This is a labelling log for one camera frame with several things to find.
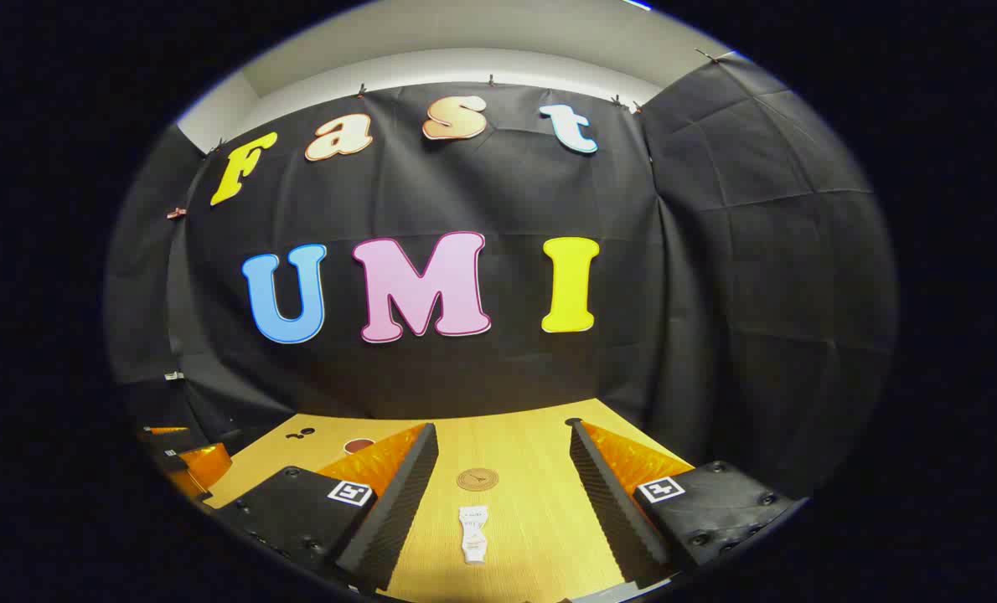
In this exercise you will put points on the wooden desktop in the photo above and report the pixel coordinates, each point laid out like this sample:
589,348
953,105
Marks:
524,452

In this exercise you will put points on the beige cup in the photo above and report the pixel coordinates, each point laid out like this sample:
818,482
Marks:
359,445

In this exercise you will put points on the round brown coaster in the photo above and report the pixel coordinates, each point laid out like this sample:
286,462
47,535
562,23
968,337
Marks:
477,479

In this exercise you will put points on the black backdrop cloth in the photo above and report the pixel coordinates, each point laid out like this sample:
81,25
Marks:
716,293

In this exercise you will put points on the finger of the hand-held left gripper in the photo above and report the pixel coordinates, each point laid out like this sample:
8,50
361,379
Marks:
166,430
207,465

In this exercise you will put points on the white toothpaste tube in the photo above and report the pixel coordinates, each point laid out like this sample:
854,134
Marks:
473,536

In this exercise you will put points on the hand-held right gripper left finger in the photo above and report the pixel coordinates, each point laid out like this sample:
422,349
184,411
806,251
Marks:
406,494

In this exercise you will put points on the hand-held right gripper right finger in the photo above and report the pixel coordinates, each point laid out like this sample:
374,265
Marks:
603,494

